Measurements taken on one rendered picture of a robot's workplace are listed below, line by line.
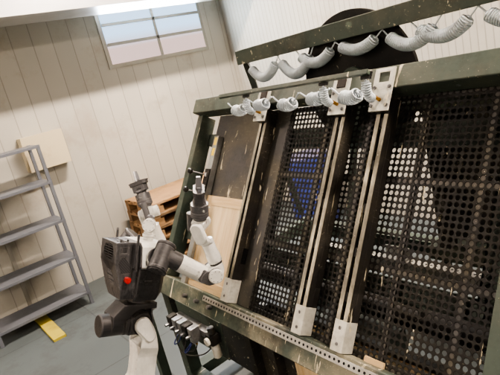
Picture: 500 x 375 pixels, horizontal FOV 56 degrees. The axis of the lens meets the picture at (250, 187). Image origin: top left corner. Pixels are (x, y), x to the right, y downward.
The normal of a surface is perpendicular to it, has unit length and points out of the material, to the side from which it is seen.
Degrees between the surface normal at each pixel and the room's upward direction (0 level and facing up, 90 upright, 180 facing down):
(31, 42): 90
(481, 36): 90
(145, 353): 111
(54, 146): 90
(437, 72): 57
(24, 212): 90
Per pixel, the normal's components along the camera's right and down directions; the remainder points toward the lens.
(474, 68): -0.76, -0.23
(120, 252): 0.61, 0.06
